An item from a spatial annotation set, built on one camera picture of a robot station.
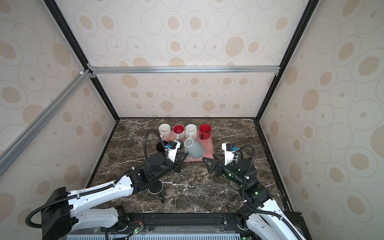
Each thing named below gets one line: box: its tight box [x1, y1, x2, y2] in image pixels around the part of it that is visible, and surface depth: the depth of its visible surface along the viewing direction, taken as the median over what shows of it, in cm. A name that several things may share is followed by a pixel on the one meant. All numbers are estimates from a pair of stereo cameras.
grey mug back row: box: [184, 138, 205, 159], surface depth 72 cm
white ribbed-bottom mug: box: [185, 123, 197, 140], surface depth 105 cm
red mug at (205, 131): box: [199, 124, 212, 140], surface depth 105 cm
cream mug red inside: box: [172, 124, 185, 140], surface depth 105 cm
